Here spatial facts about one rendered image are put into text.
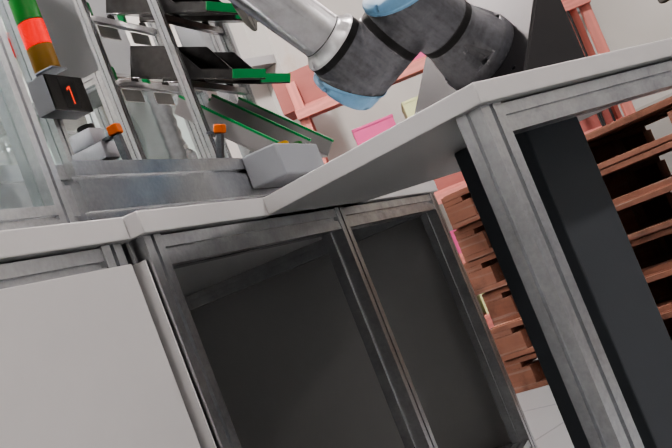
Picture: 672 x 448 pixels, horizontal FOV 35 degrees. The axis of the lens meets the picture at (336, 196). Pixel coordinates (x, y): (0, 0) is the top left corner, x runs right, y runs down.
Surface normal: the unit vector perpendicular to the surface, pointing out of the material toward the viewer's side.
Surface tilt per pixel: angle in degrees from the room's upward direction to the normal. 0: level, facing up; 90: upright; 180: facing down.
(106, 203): 90
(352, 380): 90
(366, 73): 123
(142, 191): 90
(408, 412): 90
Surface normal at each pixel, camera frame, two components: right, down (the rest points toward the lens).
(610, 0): -0.70, 0.21
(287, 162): 0.87, -0.38
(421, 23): 0.18, 0.52
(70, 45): -0.33, 0.04
